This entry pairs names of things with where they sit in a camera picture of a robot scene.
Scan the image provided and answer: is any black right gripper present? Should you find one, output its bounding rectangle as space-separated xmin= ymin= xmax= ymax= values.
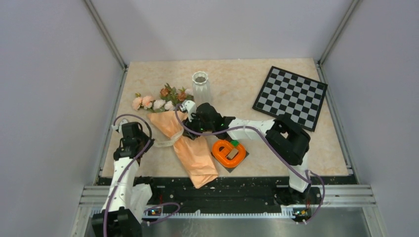
xmin=182 ymin=110 xmax=214 ymax=141

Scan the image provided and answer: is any orange paper flower bouquet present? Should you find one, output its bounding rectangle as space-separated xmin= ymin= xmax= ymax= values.
xmin=131 ymin=83 xmax=218 ymax=189

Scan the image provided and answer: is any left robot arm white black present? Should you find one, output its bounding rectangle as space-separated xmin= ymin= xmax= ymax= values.
xmin=91 ymin=120 xmax=159 ymax=237

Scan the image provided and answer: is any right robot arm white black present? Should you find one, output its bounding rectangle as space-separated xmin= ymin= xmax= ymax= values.
xmin=174 ymin=100 xmax=311 ymax=203

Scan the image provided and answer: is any white ribbed vase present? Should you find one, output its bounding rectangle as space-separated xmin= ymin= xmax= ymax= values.
xmin=192 ymin=71 xmax=211 ymax=106

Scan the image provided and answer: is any green cube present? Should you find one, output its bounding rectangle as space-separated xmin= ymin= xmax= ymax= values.
xmin=230 ymin=140 xmax=240 ymax=147

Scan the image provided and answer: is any tan wooden block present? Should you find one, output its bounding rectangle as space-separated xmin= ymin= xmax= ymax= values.
xmin=227 ymin=148 xmax=239 ymax=160

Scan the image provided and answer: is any black grey checkerboard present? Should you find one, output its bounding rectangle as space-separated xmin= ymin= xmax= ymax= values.
xmin=252 ymin=66 xmax=328 ymax=132

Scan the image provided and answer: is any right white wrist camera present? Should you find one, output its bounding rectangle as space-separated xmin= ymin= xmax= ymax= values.
xmin=180 ymin=100 xmax=197 ymax=122

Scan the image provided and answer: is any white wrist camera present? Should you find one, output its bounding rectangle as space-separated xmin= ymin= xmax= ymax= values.
xmin=180 ymin=100 xmax=197 ymax=122
xmin=111 ymin=118 xmax=129 ymax=133

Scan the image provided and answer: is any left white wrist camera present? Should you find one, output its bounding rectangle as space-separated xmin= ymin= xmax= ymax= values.
xmin=111 ymin=118 xmax=129 ymax=133

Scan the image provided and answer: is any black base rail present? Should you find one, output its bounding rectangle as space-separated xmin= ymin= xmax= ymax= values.
xmin=98 ymin=176 xmax=323 ymax=215

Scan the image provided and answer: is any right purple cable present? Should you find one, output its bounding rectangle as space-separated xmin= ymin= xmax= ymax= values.
xmin=174 ymin=104 xmax=325 ymax=223

